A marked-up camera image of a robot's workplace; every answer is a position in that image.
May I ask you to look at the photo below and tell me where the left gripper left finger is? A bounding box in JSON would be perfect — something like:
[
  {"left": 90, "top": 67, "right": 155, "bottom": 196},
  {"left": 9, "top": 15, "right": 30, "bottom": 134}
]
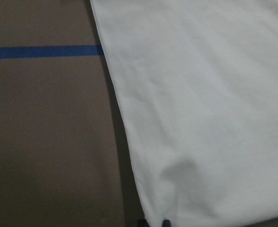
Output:
[{"left": 137, "top": 219, "right": 148, "bottom": 227}]

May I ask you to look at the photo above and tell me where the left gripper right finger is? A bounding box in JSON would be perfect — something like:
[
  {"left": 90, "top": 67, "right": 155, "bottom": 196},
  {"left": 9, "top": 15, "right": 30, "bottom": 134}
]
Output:
[{"left": 162, "top": 219, "right": 171, "bottom": 227}]

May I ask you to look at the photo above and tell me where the cream long-sleeve cat shirt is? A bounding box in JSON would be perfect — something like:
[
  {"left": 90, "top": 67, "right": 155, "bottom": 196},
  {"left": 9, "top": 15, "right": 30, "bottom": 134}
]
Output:
[{"left": 91, "top": 0, "right": 278, "bottom": 227}]

